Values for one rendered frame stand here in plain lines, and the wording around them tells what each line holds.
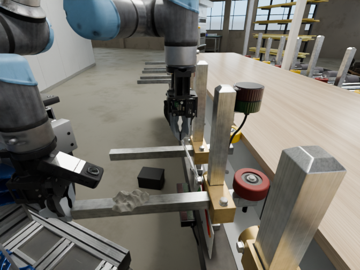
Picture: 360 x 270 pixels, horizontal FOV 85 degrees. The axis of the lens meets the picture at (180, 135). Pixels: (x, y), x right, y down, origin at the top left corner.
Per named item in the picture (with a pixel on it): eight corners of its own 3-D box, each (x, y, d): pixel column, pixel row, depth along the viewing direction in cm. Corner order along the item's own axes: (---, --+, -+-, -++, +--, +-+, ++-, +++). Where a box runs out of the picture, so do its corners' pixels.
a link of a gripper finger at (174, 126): (170, 149, 54) (169, 118, 49) (169, 138, 59) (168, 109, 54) (181, 148, 54) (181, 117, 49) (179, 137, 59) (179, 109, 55)
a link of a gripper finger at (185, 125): (181, 148, 54) (181, 117, 49) (179, 137, 59) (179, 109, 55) (193, 148, 54) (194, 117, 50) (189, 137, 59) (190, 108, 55)
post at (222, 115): (204, 243, 60) (219, 88, 37) (202, 232, 63) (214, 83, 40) (215, 242, 60) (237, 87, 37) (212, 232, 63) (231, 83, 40)
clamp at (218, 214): (212, 224, 45) (214, 209, 42) (201, 184, 57) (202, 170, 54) (235, 222, 45) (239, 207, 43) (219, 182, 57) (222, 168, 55)
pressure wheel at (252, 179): (234, 225, 47) (241, 190, 42) (224, 200, 54) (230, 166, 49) (266, 222, 48) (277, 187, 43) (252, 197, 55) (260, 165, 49)
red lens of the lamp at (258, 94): (238, 101, 37) (239, 90, 36) (227, 92, 43) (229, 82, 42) (268, 100, 38) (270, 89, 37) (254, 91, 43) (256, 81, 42)
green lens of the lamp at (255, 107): (235, 113, 39) (237, 103, 38) (226, 103, 44) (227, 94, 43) (265, 112, 39) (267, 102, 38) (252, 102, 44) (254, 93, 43)
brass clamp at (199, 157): (193, 164, 68) (193, 152, 65) (187, 144, 79) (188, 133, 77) (210, 164, 68) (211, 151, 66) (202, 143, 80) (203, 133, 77)
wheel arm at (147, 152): (110, 163, 68) (108, 153, 66) (112, 157, 71) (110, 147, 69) (232, 156, 72) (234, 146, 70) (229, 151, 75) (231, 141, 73)
